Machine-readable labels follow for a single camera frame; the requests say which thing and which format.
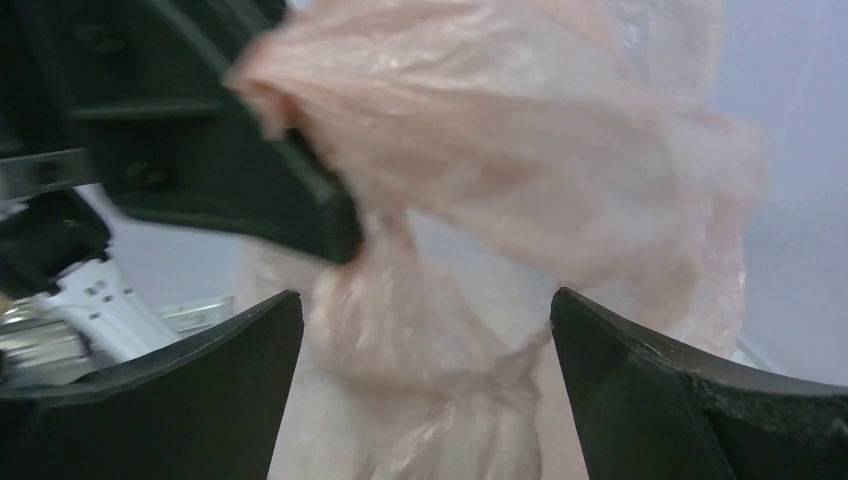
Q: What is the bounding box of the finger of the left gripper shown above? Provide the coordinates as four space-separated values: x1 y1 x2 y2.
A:
86 1 363 264

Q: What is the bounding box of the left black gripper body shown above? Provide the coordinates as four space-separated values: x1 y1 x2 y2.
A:
1 1 133 199

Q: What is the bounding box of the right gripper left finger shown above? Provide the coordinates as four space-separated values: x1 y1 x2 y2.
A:
1 291 304 479

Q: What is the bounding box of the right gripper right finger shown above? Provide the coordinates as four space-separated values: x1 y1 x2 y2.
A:
550 289 847 479

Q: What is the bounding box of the pink plastic trash bag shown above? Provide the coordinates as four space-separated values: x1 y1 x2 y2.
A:
226 1 765 479

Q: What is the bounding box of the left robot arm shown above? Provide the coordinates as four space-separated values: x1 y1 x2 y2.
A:
1 1 363 363

